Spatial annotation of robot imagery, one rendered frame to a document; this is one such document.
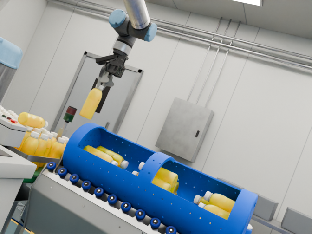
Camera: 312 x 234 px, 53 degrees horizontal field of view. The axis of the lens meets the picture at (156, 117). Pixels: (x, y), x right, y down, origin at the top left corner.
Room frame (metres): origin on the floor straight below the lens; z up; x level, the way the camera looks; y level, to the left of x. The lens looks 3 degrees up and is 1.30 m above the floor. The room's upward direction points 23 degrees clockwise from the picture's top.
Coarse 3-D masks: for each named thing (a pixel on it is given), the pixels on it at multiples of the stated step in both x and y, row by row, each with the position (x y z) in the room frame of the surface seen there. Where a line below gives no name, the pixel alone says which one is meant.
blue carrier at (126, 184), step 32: (96, 128) 1.58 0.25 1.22; (64, 160) 1.53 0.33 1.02; (96, 160) 1.44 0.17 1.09; (128, 160) 1.69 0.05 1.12; (160, 160) 1.39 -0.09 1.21; (128, 192) 1.38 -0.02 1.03; (160, 192) 1.31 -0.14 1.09; (192, 192) 1.54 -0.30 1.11; (224, 192) 1.45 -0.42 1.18; (192, 224) 1.25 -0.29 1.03; (224, 224) 1.20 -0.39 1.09
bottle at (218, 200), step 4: (212, 196) 1.34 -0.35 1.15; (216, 196) 1.33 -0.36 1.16; (220, 196) 1.33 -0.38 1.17; (224, 196) 1.33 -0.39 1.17; (208, 200) 1.35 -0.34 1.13; (212, 200) 1.33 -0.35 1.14; (216, 200) 1.32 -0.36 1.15; (220, 200) 1.32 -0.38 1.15; (224, 200) 1.32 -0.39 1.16; (228, 200) 1.32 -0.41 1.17; (232, 200) 1.32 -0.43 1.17; (212, 204) 1.33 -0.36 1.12; (216, 204) 1.32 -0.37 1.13; (220, 204) 1.31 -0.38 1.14; (224, 204) 1.31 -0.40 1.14; (228, 204) 1.30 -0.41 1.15; (232, 204) 1.30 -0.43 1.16; (224, 208) 1.31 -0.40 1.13; (228, 208) 1.30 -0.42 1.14
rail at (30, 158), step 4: (28, 156) 1.52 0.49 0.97; (32, 156) 1.55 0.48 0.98; (36, 156) 1.57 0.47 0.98; (40, 156) 1.60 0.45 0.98; (28, 160) 1.53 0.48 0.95; (32, 160) 1.56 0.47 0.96; (36, 160) 1.58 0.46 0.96; (40, 160) 1.60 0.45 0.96; (44, 160) 1.63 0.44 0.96; (48, 160) 1.66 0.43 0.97; (52, 160) 1.69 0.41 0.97; (56, 160) 1.71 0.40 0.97
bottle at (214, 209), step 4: (204, 208) 1.30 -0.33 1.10; (208, 208) 1.29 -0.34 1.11; (212, 208) 1.28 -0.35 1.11; (216, 208) 1.28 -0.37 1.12; (220, 208) 1.29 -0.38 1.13; (212, 212) 1.27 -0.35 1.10; (216, 212) 1.27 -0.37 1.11; (220, 212) 1.27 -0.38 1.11; (224, 212) 1.27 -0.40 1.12; (228, 212) 1.28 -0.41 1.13; (220, 216) 1.26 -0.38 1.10; (224, 216) 1.26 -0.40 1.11; (228, 216) 1.25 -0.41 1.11
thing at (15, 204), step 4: (36, 176) 1.60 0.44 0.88; (24, 184) 1.99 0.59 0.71; (20, 188) 1.90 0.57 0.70; (24, 188) 1.93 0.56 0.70; (28, 188) 1.96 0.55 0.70; (20, 192) 1.84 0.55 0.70; (24, 192) 1.87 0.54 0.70; (28, 192) 1.90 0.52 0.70; (16, 196) 1.75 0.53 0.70; (20, 196) 1.78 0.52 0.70; (24, 196) 1.80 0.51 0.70; (28, 196) 1.83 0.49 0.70; (16, 200) 1.70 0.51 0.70; (20, 200) 1.72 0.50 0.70; (24, 200) 1.75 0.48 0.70; (16, 204) 2.00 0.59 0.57; (12, 208) 1.99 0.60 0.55; (12, 212) 1.99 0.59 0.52; (8, 216) 1.99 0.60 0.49; (12, 216) 2.02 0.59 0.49; (8, 220) 1.99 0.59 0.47; (4, 224) 1.99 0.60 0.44; (8, 224) 2.01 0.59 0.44; (4, 228) 1.99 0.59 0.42; (0, 232) 1.98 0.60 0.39; (4, 232) 2.00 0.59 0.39
